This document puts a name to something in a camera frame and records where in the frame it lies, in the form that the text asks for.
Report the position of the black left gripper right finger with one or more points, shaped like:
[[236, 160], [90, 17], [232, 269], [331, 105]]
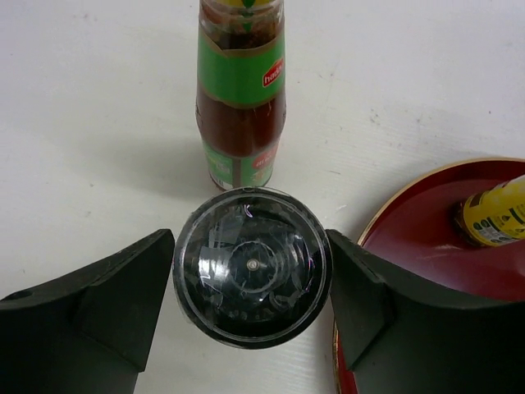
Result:
[[396, 332]]

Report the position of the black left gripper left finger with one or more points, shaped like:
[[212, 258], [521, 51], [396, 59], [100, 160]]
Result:
[[90, 331]]

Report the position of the small yellow label bottle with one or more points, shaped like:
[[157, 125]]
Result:
[[494, 217]]

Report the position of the green label sauce bottle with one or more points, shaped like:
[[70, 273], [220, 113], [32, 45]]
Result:
[[240, 98]]

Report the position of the red round tray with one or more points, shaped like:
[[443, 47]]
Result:
[[415, 231]]

